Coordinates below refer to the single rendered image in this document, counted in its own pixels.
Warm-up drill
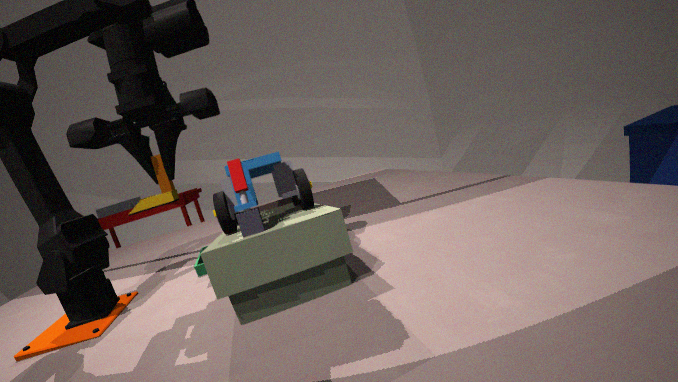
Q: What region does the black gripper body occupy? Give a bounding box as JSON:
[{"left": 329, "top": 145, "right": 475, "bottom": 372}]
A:
[{"left": 66, "top": 59, "right": 220, "bottom": 149}]

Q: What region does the green tray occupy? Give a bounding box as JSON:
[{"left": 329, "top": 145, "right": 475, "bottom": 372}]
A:
[{"left": 194, "top": 246, "right": 207, "bottom": 277}]

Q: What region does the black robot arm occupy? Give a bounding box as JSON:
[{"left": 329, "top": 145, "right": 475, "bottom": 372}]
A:
[{"left": 0, "top": 0, "right": 209, "bottom": 330}]

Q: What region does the red-headed metal pin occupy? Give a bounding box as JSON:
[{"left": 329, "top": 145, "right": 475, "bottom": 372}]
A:
[{"left": 227, "top": 158, "right": 249, "bottom": 204}]

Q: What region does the yellow block with orange post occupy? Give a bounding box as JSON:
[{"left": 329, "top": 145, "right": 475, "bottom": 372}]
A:
[{"left": 129, "top": 154, "right": 179, "bottom": 216}]

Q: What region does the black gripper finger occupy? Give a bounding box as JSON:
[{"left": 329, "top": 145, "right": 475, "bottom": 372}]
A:
[
  {"left": 109, "top": 132, "right": 159, "bottom": 184},
  {"left": 152, "top": 120, "right": 187, "bottom": 180}
]

